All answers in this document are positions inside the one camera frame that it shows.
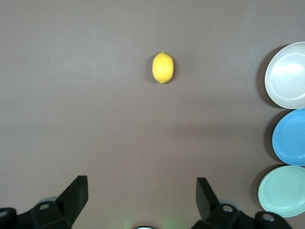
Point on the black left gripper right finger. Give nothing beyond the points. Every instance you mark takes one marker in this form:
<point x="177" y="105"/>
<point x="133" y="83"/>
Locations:
<point x="209" y="205"/>

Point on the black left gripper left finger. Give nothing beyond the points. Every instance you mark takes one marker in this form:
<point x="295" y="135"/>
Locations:
<point x="69" y="202"/>

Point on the yellow lemon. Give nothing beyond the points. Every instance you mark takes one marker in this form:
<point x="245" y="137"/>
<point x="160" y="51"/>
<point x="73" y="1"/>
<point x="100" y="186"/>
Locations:
<point x="162" y="68"/>

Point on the pale green round plate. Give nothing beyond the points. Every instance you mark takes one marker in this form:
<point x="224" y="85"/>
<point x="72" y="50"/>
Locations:
<point x="283" y="190"/>

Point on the blue round plate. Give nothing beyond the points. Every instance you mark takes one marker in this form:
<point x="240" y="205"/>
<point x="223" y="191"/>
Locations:
<point x="290" y="138"/>

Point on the beige round plate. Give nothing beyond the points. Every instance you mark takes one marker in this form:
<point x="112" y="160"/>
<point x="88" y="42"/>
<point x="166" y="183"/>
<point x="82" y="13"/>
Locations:
<point x="287" y="76"/>

